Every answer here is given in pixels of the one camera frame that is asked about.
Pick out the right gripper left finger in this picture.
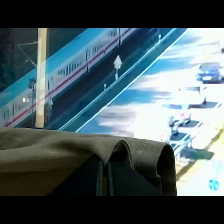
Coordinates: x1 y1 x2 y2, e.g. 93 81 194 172
49 155 105 197

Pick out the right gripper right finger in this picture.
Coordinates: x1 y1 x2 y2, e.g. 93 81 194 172
106 161 162 197

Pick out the brown T-shirt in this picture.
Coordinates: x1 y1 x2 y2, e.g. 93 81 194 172
0 127 178 197

